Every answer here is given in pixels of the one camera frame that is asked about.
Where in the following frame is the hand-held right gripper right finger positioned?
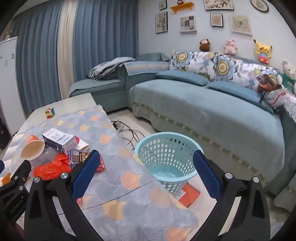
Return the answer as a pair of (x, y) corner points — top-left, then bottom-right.
(183, 149), (271, 241)

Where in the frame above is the orange paper cup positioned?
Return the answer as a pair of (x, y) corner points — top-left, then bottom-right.
(21, 135), (45, 160)

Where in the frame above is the white coffee table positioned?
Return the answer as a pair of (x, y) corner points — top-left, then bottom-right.
(0, 93), (201, 241)

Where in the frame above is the white lace cloth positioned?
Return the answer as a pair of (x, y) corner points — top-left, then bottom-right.
(283, 95), (296, 123)

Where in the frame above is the small orange wrapper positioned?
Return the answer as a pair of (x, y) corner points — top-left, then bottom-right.
(0, 173), (11, 186)

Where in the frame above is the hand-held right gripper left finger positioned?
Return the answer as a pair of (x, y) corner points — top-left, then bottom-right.
(24, 150), (109, 241)

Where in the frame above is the round black picture frame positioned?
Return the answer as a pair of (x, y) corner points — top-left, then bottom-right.
(250, 0), (269, 12)

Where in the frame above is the white refrigerator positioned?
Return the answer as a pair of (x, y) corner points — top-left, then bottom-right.
(0, 37), (26, 136)

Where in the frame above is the beige curtain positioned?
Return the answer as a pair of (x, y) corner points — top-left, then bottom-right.
(57, 5), (79, 100)

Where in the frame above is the grey crumpled blanket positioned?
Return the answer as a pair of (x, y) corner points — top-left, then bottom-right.
(88, 57), (136, 80)

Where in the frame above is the blue white milk carton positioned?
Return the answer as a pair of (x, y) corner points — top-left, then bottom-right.
(42, 128), (78, 150)

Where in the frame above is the orange flat box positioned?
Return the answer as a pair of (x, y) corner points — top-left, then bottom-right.
(178, 183), (201, 208)

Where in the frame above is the teal corner sofa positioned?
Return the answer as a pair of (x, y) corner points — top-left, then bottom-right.
(69, 53), (296, 209)

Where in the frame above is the red brown crumpled bag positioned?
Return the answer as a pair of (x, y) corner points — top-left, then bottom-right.
(257, 74), (284, 93)

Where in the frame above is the teal striped sofa towel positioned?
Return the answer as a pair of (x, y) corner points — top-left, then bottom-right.
(123, 61), (170, 77)

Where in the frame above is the brown monkey plush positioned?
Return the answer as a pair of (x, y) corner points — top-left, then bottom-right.
(199, 39), (211, 52)

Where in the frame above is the red white paper bag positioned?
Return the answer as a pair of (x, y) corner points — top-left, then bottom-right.
(74, 136), (90, 151)

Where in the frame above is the teal seat cushion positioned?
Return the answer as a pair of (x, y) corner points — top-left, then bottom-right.
(205, 81), (275, 114)
(154, 70), (211, 86)

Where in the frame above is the orange wall shelf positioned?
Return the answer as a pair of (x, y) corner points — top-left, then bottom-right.
(170, 2), (195, 14)

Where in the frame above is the white collage picture frame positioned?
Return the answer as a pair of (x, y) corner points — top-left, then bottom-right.
(180, 16), (196, 33)

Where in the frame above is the orange plastic bag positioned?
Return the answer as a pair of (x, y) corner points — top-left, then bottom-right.
(33, 153), (77, 181)

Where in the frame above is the purple snack packet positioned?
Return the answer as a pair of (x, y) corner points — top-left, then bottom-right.
(69, 149), (90, 169)

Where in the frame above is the blue curtain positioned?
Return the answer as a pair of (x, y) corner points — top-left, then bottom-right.
(10, 0), (67, 116)
(74, 0), (139, 81)

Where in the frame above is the black butterfly picture frame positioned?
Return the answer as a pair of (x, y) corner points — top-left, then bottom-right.
(210, 13), (223, 27)

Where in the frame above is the yellow mouse plush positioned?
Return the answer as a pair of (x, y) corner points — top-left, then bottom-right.
(253, 39), (273, 65)

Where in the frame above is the white butterfly picture frame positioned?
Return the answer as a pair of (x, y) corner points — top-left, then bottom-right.
(230, 14), (252, 36)

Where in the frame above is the white bear plush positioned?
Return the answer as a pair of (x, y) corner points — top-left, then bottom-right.
(279, 60), (296, 93)

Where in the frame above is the black floor cable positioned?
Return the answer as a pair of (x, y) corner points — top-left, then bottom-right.
(111, 119), (148, 150)

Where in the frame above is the red snack packet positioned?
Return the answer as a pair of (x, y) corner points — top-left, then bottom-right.
(96, 154), (105, 173)

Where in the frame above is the pink pig plush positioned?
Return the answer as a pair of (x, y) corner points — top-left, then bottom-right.
(223, 39), (238, 56)

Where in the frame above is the light blue plastic basket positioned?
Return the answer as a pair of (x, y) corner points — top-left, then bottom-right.
(134, 132), (204, 194)

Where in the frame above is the large floral picture frame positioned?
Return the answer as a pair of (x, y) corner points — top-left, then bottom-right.
(203, 0), (234, 11)

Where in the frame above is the tall black picture frame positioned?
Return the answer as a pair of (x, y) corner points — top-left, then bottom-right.
(155, 11), (168, 34)

